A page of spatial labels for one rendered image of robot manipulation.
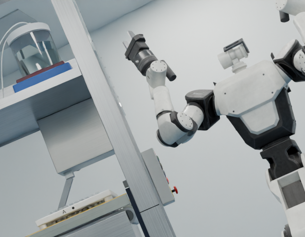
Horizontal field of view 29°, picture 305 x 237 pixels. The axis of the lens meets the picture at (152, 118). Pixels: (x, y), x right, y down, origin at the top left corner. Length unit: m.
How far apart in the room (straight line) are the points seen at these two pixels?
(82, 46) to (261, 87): 0.79
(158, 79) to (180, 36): 3.43
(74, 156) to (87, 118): 0.14
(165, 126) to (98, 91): 0.47
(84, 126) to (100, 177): 3.73
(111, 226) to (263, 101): 0.83
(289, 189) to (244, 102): 0.37
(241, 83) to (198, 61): 3.35
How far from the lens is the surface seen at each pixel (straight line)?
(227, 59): 2.39
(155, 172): 2.69
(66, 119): 2.05
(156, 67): 2.30
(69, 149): 2.03
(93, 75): 1.78
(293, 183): 2.26
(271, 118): 2.28
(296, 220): 2.10
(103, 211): 1.78
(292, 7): 2.24
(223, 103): 2.32
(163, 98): 2.23
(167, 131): 2.17
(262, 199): 5.47
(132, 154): 1.72
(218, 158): 5.51
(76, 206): 1.81
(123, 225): 1.77
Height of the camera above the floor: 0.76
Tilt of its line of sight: 11 degrees up
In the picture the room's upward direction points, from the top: 24 degrees counter-clockwise
